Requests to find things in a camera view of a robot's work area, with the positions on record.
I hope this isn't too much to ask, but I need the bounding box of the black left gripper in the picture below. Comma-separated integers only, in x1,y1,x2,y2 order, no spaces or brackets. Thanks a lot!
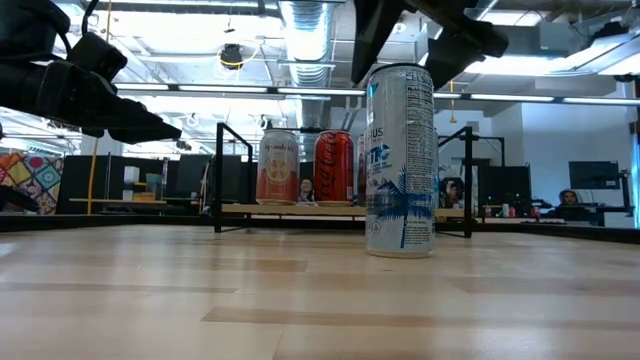
34,59,183,145

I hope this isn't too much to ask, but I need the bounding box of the black computer monitor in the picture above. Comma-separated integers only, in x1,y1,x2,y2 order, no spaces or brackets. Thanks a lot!
568,160,622,191

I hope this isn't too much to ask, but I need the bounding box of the yellow extension cable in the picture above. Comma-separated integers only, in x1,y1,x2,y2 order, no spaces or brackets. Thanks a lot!
85,0,112,216

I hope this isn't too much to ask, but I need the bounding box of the person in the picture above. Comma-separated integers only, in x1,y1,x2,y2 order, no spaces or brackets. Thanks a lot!
555,188,586,209
298,177,316,204

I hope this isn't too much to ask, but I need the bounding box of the pink silver Spindrift can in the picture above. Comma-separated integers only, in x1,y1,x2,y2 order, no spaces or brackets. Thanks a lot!
255,128,301,207

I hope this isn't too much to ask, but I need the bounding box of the teal box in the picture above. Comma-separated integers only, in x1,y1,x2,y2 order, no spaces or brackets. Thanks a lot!
144,172,164,202

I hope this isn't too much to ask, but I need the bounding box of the black ceiling camera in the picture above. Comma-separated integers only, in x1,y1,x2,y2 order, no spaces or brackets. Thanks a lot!
218,42,245,71

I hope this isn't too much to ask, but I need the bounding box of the black desk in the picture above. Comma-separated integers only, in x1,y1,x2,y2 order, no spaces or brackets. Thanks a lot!
547,202,636,229

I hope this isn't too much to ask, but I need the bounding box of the black office partition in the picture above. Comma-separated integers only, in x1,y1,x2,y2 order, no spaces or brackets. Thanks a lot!
55,153,261,215

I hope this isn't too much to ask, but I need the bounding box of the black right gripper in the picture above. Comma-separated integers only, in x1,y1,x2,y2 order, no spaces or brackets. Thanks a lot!
350,0,510,91

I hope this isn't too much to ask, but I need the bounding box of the silver ventilation duct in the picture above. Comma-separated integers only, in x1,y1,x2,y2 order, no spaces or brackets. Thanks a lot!
278,0,335,132

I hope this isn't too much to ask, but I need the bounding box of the long ceiling light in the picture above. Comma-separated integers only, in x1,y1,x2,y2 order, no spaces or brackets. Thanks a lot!
114,83,367,97
432,91,640,106

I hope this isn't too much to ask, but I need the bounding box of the white box stack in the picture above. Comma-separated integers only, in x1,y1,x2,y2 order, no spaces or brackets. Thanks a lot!
122,165,142,202

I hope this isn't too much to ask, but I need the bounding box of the red Coca-Cola can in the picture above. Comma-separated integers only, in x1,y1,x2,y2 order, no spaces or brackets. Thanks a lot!
313,129,356,208

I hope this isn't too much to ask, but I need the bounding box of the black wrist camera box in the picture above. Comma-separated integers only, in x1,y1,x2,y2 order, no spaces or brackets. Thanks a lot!
66,32,129,82

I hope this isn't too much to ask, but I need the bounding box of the colourful patchwork quilt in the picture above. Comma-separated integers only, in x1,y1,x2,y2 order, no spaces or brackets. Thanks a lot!
0,151,65,216

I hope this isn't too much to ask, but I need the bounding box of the white Celsius Arctic Vibe can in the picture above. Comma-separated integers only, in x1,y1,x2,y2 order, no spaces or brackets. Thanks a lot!
364,63,439,260

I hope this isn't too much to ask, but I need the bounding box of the wooden shelf board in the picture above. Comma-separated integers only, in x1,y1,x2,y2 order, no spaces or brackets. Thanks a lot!
221,201,467,220

